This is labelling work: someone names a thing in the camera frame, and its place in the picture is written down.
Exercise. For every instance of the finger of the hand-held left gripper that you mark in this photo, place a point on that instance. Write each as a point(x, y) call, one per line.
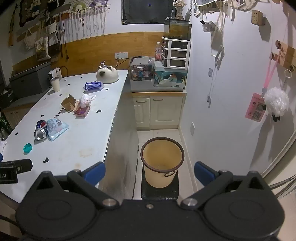
point(23, 165)

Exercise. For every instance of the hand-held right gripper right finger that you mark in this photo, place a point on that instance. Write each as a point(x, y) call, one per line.
point(203, 172)

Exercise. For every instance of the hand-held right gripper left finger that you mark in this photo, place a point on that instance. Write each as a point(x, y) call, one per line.
point(96, 172)

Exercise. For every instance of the crushed blue soda can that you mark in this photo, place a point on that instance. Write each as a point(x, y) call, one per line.
point(41, 132)

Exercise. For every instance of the yellow plastic bin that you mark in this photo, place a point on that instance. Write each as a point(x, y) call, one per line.
point(161, 160)

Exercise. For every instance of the red cigarette pack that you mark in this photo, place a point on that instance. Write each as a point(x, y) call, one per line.
point(82, 111)

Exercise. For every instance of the torn brown cardboard piece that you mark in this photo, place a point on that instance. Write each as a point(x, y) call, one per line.
point(68, 103)

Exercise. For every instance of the teal bottle cap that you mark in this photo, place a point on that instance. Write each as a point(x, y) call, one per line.
point(27, 147)

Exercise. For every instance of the black stand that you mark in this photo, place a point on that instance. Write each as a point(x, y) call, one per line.
point(159, 193)

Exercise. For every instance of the light blue snack packet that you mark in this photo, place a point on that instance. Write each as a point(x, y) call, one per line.
point(56, 128)

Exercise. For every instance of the white plastic bag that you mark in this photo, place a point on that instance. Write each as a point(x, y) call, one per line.
point(86, 98)

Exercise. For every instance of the cream cabinet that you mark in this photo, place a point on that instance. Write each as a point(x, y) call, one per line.
point(159, 109)

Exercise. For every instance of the grey storage box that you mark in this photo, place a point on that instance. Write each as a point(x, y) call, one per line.
point(30, 80)

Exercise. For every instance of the blue purple wrapper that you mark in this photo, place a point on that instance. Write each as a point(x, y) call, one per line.
point(93, 85)

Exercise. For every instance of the white paper cup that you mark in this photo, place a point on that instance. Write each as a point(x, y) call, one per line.
point(55, 84)

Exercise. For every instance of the white cat-shaped container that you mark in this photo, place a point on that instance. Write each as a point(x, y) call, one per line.
point(107, 75)

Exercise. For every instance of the small white appliance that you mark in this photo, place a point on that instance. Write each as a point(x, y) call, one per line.
point(55, 72)

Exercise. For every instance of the teal dish rack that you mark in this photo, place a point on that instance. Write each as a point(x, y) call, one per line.
point(168, 77)

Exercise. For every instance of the white fluffy sheep toy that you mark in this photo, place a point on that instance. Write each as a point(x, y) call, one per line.
point(276, 102)

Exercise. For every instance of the clear plastic storage box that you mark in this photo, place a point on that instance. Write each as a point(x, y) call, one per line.
point(141, 69)

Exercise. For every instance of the hanging tote bag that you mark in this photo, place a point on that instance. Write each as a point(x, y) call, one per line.
point(42, 44)

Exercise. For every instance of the white drawer unit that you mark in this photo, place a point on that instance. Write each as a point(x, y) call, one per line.
point(177, 52)

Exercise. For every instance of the clear water bottle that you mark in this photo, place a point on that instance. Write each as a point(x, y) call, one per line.
point(158, 52)

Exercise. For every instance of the wooden hook rack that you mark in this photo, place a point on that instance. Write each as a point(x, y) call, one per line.
point(288, 54)

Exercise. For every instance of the glass fish tank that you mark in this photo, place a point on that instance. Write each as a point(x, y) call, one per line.
point(177, 29)

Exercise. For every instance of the vase of dried flowers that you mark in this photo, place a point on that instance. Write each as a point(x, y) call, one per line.
point(180, 9)

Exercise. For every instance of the dark window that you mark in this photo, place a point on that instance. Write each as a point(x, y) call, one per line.
point(148, 11)

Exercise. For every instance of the white wall switch plate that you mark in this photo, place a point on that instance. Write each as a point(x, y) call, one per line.
point(192, 128)

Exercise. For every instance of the white wall socket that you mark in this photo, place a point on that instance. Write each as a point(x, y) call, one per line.
point(121, 55)

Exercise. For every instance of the small wall basket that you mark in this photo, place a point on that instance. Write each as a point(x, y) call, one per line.
point(209, 26)

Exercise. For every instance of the white macrame wall hanging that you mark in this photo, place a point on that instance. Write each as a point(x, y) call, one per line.
point(87, 22)

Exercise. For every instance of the small wooden wall box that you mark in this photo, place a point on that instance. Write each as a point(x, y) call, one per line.
point(258, 17)

